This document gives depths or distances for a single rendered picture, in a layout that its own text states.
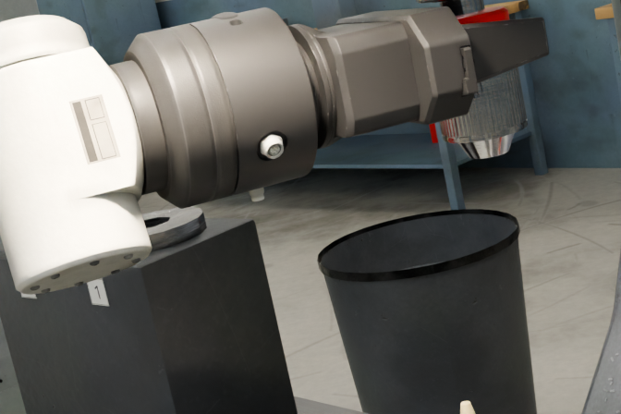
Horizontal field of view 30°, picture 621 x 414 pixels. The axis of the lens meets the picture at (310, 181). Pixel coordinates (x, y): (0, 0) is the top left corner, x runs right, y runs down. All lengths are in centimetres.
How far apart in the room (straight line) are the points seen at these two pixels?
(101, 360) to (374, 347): 170
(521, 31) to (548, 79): 535
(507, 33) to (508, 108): 4
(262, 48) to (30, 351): 52
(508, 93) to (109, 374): 44
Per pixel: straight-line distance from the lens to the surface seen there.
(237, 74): 54
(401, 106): 57
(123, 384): 92
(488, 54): 61
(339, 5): 640
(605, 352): 102
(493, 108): 62
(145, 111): 54
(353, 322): 261
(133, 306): 87
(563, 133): 600
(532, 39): 62
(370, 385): 267
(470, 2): 63
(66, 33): 56
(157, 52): 55
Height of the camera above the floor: 132
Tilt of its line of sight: 11 degrees down
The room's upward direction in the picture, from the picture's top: 12 degrees counter-clockwise
